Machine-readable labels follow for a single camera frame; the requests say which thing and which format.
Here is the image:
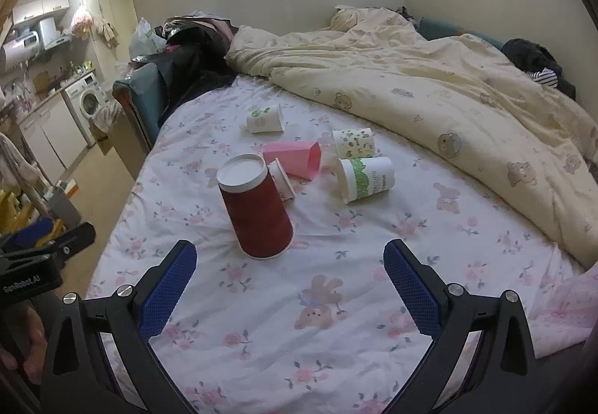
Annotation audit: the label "white cup with green band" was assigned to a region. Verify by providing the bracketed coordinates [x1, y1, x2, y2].
[338, 156, 395, 205]

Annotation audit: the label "pink hanging bag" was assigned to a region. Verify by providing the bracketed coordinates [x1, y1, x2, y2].
[70, 4, 97, 39]

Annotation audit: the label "cream cup with small pictures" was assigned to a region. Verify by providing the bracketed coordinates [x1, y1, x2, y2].
[332, 127, 376, 160]

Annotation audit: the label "red ribbed paper cup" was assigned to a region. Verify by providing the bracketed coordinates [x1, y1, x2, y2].
[216, 153, 295, 261]

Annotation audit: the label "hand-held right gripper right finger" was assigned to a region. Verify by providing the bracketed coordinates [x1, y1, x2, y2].
[383, 238, 546, 414]

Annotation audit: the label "pink dotted cloth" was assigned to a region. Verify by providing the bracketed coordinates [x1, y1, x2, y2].
[528, 265, 598, 359]

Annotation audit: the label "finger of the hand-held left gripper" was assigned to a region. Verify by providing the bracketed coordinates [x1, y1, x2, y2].
[29, 222, 97, 258]

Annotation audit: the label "person's left hand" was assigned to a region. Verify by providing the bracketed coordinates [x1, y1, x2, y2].
[0, 304, 53, 387]

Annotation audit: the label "white plastic bag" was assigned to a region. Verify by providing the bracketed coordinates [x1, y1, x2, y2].
[128, 18, 167, 60]

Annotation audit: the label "yellow plastic item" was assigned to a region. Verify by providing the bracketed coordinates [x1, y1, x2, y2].
[0, 190, 34, 233]

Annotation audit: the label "black clothing pile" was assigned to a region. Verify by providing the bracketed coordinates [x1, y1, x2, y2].
[160, 13, 240, 116]

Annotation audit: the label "teal bed frame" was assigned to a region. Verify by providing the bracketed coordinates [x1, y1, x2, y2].
[112, 62, 167, 150]

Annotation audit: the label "striped cloth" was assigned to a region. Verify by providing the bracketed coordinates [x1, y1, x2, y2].
[528, 68, 560, 90]

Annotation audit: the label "black fluffy garment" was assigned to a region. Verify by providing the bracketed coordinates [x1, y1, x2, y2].
[502, 38, 578, 101]

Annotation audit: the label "beige hanging clothes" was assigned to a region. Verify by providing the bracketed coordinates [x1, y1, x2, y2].
[96, 16, 118, 49]

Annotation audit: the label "small white paper cup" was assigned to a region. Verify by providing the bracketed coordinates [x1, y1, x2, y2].
[267, 158, 296, 204]

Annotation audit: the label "white washing machine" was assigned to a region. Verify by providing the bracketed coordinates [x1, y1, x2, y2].
[62, 73, 111, 147]

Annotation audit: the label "white floor cabinet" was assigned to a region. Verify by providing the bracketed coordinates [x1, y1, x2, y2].
[18, 95, 90, 185]

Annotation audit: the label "white water heater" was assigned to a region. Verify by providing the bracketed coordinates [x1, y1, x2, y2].
[0, 31, 41, 71]

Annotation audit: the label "floral white bed sheet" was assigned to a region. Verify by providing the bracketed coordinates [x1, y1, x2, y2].
[86, 75, 587, 414]

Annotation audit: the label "white cup with green leaf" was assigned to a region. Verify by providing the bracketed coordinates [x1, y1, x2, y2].
[240, 104, 286, 135]

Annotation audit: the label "cardboard box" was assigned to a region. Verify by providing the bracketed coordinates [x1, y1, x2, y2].
[89, 119, 115, 156]

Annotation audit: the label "cream bear print duvet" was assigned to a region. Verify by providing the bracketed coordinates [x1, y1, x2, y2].
[224, 6, 598, 271]

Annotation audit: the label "grey box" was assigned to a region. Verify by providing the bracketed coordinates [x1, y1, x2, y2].
[44, 187, 83, 229]

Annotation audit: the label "pink paper cup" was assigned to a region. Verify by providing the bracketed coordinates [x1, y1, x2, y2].
[262, 140, 323, 181]

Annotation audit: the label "white wall cabinet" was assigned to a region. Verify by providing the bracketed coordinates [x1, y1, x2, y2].
[12, 0, 72, 27]

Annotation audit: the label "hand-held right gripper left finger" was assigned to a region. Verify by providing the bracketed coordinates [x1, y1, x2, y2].
[40, 239, 198, 414]

